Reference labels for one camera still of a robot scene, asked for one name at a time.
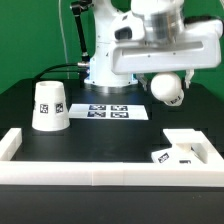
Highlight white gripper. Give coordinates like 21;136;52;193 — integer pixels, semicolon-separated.
109;19;223;91

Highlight white lamp bulb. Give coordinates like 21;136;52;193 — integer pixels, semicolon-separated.
151;72;184;106

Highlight white lamp base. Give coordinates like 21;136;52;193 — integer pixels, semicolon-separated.
151;129;207;165

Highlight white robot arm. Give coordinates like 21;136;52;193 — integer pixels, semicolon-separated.
85;0;224;92

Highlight white lamp shade cone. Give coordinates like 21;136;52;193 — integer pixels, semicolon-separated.
32;81;70;131

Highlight white marker sheet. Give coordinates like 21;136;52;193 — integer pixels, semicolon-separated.
69;104;148;120

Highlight white U-shaped fence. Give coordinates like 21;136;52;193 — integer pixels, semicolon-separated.
0;128;224;187

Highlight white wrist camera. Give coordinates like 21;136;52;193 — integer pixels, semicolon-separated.
110;13;146;46

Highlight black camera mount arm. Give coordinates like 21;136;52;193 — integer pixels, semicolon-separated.
70;0;92;62

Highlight black cables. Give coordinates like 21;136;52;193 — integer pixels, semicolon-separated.
33;61;90;81

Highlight white hanging cable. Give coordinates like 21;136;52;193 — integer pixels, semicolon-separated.
58;0;71;80

